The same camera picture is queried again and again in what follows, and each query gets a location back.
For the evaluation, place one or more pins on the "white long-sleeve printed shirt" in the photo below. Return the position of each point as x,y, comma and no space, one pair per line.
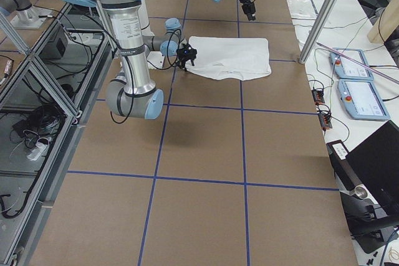
237,58

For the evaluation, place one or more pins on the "clear plastic bag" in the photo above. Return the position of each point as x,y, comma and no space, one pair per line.
302,9

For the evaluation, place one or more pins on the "upper orange black connector module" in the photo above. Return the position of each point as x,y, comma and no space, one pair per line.
318,96

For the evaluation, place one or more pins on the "orange black connector module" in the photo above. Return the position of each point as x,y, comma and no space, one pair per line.
318,96
325,121

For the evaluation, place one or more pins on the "upper blue teach pendant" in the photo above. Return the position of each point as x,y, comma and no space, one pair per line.
346,69

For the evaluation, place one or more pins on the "blue teach pendant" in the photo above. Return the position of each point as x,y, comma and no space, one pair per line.
361,100
346,69

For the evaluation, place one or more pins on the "lower orange black connector module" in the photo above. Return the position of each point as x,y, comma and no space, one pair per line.
325,121

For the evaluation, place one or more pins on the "grey control box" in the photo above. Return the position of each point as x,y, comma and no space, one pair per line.
56,46

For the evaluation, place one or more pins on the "lower blue teach pendant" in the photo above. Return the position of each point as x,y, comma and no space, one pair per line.
361,100

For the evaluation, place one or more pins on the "wooden board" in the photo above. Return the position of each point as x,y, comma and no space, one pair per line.
385,25

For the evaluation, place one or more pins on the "thin metal rod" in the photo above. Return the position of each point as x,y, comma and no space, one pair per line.
340,54

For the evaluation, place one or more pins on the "black box with white label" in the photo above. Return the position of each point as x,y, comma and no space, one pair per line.
338,157

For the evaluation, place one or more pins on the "white power strip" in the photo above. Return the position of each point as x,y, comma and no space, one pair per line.
41,145

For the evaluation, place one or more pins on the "black laptop computer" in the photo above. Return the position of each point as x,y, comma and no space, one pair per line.
375,162

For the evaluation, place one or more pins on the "black stand with metal cup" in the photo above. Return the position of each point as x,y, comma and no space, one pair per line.
369,225

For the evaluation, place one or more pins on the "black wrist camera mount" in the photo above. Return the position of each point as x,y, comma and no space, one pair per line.
187,46

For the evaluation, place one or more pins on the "aluminium frame rail structure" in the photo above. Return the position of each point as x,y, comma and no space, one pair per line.
46,97

